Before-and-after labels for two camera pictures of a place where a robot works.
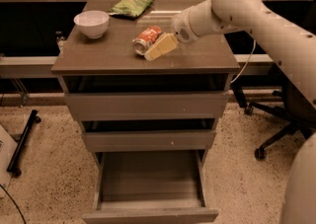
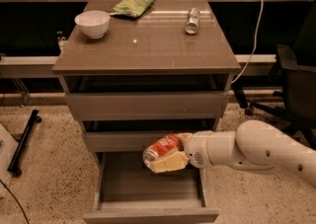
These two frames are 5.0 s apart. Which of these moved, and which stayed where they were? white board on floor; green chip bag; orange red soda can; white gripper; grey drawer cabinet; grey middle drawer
Moved: white gripper; orange red soda can
Stayed: grey drawer cabinet; white board on floor; grey middle drawer; green chip bag
